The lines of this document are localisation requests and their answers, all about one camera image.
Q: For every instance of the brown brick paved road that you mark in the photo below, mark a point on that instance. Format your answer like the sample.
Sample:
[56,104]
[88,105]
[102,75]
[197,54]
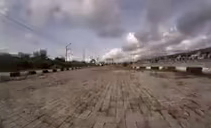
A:
[106,100]

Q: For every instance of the street lamp pole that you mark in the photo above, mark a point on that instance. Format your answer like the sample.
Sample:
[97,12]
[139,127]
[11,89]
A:
[66,53]

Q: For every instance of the row of dark trees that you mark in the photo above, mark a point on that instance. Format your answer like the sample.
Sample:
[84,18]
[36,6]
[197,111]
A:
[23,62]

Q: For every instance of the distant buildings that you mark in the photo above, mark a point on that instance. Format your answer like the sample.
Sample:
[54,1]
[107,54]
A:
[39,52]

